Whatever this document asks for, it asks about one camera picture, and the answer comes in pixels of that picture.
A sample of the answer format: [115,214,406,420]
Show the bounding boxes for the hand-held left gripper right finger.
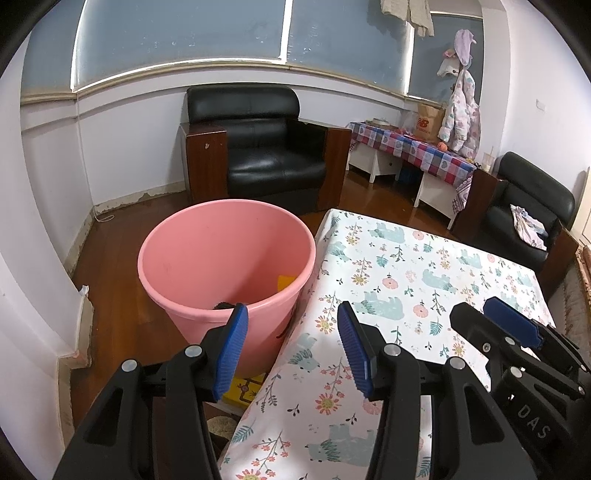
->
[337,301,529,480]

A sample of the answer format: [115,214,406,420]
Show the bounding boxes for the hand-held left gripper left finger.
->
[53,302,250,480]

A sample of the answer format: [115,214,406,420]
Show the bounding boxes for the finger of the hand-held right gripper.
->
[483,296,580,365]
[449,302,587,402]

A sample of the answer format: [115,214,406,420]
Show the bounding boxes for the pink plastic bucket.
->
[137,199,317,377]

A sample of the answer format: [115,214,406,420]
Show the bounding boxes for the yellow patterned box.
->
[222,375,266,409]

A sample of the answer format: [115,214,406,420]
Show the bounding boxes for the brown woven mat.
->
[205,415,241,455]

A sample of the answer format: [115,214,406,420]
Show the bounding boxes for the white printed garment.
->
[509,205,548,251]

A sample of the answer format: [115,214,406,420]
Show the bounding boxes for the floral bear print tablecloth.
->
[217,209,557,480]

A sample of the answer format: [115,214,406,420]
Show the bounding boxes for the black leather armchair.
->
[450,152,580,287]
[180,85,352,215]

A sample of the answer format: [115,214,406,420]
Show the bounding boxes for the white desk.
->
[347,148,462,229]

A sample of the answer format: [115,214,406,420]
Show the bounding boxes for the plaid tablecloth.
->
[346,121,478,213]

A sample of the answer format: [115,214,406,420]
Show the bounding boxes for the brown paper bag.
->
[416,102,446,141]

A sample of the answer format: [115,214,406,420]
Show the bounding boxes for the white puffer jacket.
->
[438,69,481,158]

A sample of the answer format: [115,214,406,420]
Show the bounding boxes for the purple hat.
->
[454,28,476,65]

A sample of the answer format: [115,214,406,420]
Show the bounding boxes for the hanging beige clothes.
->
[379,0,435,38]

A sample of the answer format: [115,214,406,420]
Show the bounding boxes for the frosted glass window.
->
[21,0,485,104]

